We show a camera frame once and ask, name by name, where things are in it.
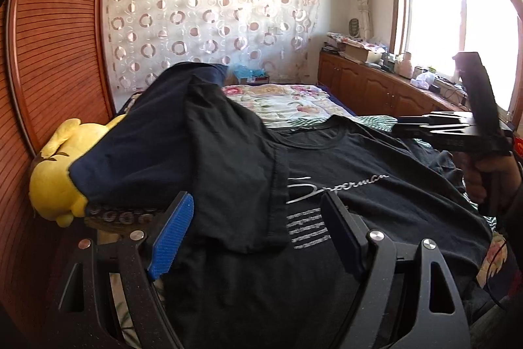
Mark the black printed t-shirt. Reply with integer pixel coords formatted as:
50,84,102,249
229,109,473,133
165,81,492,348

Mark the person's right hand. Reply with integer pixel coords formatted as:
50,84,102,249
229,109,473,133
453,152,522,207

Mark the patterned navy gold pillow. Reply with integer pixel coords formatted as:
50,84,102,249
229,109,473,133
83,203,164,235

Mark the navy blue folded garment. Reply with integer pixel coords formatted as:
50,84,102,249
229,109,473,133
69,62,228,216

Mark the white bottle on cabinet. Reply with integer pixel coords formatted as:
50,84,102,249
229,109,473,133
398,51,414,79

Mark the wooden window side cabinet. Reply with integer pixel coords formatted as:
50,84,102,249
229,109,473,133
317,51,464,117

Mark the yellow Pikachu plush toy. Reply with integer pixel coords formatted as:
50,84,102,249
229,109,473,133
28,115,124,228

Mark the wooden framed window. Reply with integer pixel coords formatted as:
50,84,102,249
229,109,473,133
395,0,522,118

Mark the cardboard box on cabinet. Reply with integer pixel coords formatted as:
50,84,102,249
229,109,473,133
343,44,382,64

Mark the floral leaf bed sheet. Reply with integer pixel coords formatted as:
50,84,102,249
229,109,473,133
110,83,512,349

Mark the blue item behind bed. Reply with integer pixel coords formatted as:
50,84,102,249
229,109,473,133
233,65,270,85

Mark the circle patterned sheer curtain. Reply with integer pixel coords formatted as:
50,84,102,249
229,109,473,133
104,0,319,96

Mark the wooden louvered wardrobe door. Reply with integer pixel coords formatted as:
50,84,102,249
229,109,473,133
5,0,114,154

